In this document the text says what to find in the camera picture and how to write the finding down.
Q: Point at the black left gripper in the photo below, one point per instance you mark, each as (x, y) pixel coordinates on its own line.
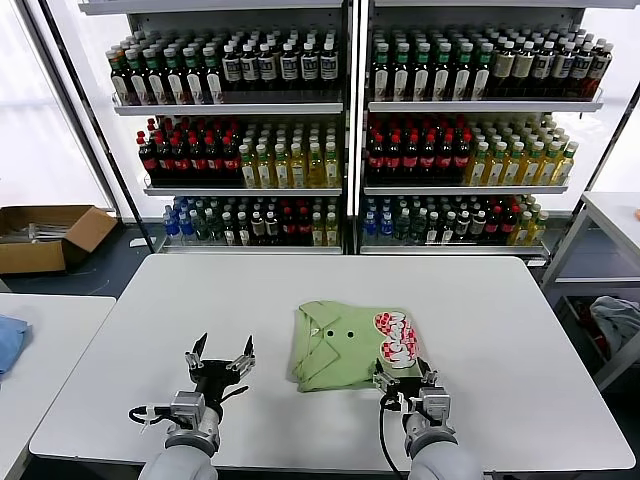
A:
(215, 375)

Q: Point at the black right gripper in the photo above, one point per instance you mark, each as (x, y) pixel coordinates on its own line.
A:
(410, 395)

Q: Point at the green polo shirt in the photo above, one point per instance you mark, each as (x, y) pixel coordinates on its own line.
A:
(340, 360)

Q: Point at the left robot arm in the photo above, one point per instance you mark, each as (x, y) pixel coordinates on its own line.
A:
(185, 460)

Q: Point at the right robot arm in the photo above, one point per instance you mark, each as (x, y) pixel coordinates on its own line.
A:
(440, 460)

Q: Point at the blue water bottle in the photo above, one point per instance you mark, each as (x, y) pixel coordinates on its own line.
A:
(186, 226)
(370, 226)
(171, 225)
(385, 226)

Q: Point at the small white flat object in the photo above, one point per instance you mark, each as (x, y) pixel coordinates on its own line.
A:
(140, 243)

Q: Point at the small cola bottle red cap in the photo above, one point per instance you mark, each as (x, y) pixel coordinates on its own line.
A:
(303, 227)
(490, 227)
(288, 227)
(506, 227)

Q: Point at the small yellow juice bottle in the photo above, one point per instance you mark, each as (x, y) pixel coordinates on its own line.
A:
(316, 232)
(536, 232)
(522, 234)
(331, 232)

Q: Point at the red cloth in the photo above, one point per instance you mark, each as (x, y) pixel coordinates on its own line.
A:
(601, 344)

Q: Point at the blue folded cloth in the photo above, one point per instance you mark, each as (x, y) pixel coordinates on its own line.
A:
(12, 340)

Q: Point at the brown cardboard box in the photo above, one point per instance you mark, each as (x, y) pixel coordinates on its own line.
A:
(30, 257)

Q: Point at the grey metal parts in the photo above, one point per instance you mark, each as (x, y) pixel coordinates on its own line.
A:
(45, 232)

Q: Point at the grey blue crumpled cloth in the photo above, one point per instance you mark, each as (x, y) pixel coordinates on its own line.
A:
(617, 320)

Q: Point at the white metal shelf rack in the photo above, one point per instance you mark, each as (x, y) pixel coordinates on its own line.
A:
(475, 106)
(225, 109)

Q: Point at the black diagonal window bar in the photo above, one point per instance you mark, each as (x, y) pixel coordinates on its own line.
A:
(99, 130)
(629, 122)

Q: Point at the dark bottle green cap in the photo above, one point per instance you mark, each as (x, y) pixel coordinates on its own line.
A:
(120, 80)
(421, 75)
(156, 80)
(462, 75)
(400, 75)
(381, 75)
(138, 80)
(442, 75)
(482, 75)
(213, 80)
(175, 80)
(194, 80)

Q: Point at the dark bottle white blue label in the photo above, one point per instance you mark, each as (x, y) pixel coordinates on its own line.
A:
(267, 66)
(542, 67)
(231, 67)
(308, 66)
(562, 67)
(249, 67)
(288, 66)
(327, 66)
(580, 69)

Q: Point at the dark bottle beige label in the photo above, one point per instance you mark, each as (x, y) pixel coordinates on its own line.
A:
(502, 67)
(522, 67)

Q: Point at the reddish tea bottle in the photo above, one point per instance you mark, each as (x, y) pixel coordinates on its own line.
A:
(597, 70)

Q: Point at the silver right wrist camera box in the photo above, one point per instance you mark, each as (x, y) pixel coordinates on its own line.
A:
(436, 406)

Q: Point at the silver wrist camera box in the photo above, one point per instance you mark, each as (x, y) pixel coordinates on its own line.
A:
(436, 406)
(188, 409)

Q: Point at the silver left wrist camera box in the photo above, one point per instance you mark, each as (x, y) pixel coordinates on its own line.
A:
(188, 409)

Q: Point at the grey metal frame table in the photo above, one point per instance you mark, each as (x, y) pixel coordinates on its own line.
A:
(565, 240)

